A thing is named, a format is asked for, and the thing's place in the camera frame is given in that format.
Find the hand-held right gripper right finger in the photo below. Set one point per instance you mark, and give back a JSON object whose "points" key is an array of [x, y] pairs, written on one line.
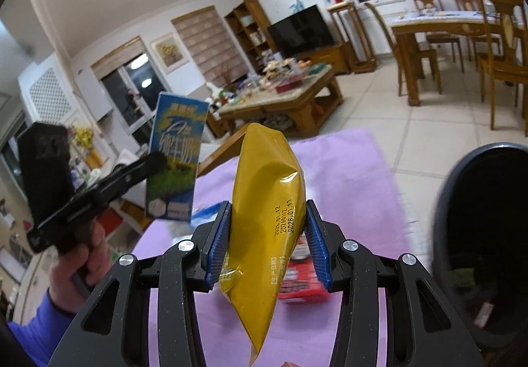
{"points": [[318, 253]]}

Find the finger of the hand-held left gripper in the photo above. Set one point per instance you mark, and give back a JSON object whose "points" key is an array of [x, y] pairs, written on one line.
{"points": [[136, 175]]}

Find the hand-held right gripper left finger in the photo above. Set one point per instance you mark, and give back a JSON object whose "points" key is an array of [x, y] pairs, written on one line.
{"points": [[218, 245]]}

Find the blue milk carton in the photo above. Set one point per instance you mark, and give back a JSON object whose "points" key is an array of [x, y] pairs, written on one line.
{"points": [[178, 127]]}

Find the yellow snack bag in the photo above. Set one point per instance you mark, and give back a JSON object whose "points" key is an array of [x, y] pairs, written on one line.
{"points": [[264, 185]]}

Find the dark round trash bin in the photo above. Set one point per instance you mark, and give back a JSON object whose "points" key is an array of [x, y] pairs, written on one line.
{"points": [[482, 235]]}

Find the person's left hand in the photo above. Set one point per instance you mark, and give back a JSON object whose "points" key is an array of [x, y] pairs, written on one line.
{"points": [[72, 276]]}

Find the person's right hand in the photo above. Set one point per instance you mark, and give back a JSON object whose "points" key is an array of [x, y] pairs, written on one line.
{"points": [[292, 364]]}

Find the red box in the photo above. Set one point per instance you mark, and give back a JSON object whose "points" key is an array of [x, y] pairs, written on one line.
{"points": [[299, 288]]}

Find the yellow flowers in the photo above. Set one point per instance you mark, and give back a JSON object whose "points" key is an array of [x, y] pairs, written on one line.
{"points": [[84, 136]]}

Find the white lattice cabinet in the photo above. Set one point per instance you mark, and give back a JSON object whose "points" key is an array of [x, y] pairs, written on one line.
{"points": [[49, 94]]}

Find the purple cloth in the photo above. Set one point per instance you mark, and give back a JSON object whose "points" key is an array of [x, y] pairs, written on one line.
{"points": [[354, 185]]}

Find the glass balcony door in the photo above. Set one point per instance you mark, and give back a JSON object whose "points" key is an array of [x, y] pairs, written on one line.
{"points": [[128, 90]]}

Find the striped window blind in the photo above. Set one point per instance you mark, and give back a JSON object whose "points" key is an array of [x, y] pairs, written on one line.
{"points": [[208, 45]]}

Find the wooden coffee table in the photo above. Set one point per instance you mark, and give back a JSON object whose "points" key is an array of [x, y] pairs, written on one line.
{"points": [[288, 99]]}

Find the clutter of small table items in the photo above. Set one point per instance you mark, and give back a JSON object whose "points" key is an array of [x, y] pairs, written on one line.
{"points": [[276, 72]]}

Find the wooden bookshelf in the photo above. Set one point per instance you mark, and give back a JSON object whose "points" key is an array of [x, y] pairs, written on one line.
{"points": [[247, 28]]}

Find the wooden television stand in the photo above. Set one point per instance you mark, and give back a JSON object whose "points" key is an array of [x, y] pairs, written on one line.
{"points": [[326, 57]]}

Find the tall wooden plant stand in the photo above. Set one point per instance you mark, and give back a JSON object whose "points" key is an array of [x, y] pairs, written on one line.
{"points": [[350, 37]]}

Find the black flat television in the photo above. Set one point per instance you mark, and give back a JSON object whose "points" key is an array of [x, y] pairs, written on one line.
{"points": [[301, 30]]}

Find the wooden dining chair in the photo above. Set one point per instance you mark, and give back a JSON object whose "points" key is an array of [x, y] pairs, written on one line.
{"points": [[416, 53], [501, 61], [468, 2], [429, 4]]}

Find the wooden dining table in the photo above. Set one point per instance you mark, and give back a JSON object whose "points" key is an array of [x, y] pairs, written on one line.
{"points": [[437, 26]]}

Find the sunflower wall picture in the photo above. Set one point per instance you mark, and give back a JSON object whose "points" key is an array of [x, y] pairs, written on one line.
{"points": [[169, 51]]}

